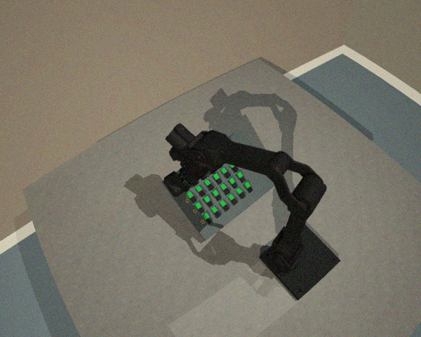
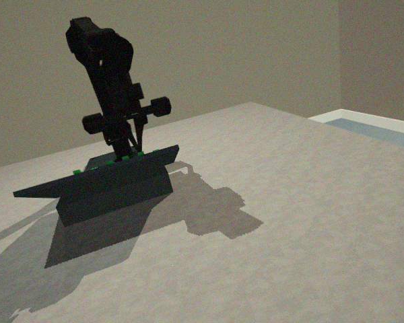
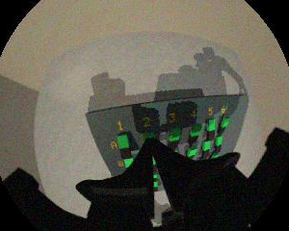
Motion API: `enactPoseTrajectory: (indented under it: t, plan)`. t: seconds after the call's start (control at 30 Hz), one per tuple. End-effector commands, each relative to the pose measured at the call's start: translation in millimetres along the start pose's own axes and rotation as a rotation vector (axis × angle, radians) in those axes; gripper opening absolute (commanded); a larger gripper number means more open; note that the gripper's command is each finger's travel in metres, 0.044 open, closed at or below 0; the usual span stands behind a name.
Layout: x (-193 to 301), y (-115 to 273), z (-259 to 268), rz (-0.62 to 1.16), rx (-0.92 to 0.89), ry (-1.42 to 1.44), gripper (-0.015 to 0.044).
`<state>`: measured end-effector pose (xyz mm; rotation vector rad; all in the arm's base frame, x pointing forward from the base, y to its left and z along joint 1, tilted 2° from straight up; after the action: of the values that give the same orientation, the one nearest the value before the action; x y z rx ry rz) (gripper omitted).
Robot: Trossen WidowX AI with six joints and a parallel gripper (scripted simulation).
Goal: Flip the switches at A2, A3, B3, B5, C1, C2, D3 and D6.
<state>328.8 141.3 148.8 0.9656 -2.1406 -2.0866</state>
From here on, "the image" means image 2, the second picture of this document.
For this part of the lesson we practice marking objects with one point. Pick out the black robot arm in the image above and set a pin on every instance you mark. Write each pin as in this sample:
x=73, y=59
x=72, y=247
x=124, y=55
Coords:
x=90, y=44

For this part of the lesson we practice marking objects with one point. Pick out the grey switch panel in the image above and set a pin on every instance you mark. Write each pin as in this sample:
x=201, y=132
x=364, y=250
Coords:
x=96, y=192

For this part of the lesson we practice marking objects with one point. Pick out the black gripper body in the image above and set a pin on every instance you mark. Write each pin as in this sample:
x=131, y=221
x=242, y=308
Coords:
x=96, y=123

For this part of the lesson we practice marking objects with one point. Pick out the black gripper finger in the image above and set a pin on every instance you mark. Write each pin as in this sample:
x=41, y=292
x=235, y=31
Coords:
x=139, y=125
x=124, y=127

